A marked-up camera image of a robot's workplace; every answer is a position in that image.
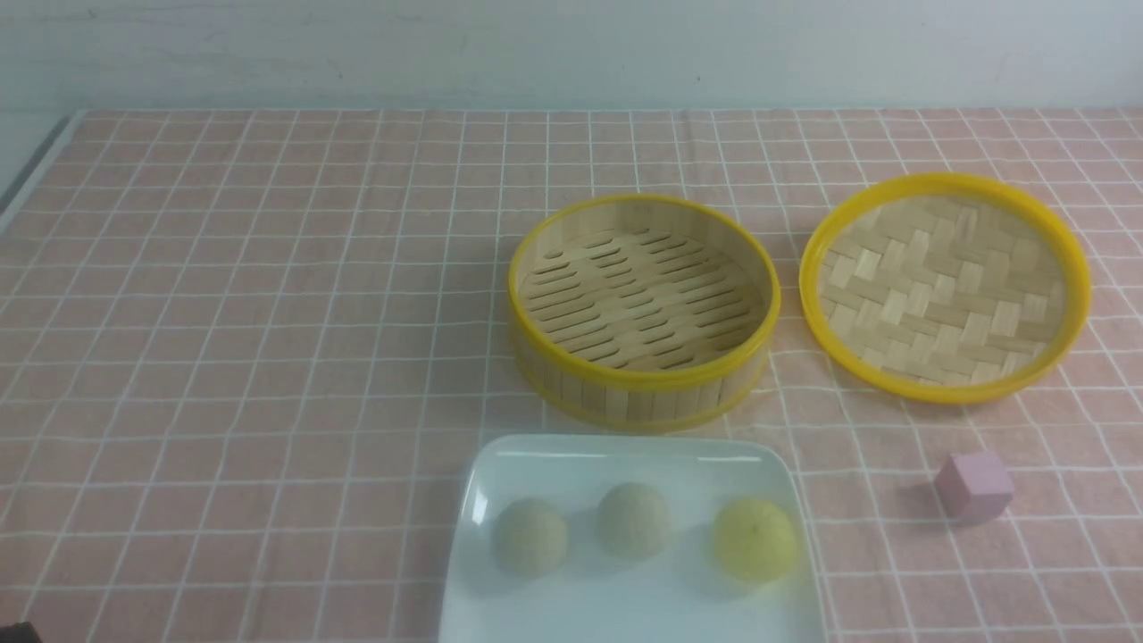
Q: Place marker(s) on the cream steamed bun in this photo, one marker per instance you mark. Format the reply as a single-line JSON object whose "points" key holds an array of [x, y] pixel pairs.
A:
{"points": [[634, 521]]}

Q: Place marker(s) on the yellow steamed bun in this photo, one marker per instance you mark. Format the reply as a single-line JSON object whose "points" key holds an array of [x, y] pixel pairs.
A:
{"points": [[754, 540]]}

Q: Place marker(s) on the beige steamed bun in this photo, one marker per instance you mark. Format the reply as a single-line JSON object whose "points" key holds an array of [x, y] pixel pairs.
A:
{"points": [[530, 538]]}

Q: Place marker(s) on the white square plate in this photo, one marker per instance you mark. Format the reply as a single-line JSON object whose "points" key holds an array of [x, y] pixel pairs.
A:
{"points": [[680, 595]]}

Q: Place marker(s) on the yellow-rimmed bamboo steamer basket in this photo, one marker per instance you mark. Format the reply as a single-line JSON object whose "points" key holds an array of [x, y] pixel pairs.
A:
{"points": [[642, 312]]}

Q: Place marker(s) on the pink checkered tablecloth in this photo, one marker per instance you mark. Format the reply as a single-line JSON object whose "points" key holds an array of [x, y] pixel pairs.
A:
{"points": [[248, 359]]}

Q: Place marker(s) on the yellow-rimmed woven steamer lid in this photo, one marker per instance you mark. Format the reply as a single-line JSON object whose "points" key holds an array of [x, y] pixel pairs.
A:
{"points": [[945, 287]]}

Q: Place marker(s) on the pink cube block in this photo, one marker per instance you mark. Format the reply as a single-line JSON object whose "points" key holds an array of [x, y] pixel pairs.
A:
{"points": [[974, 487]]}

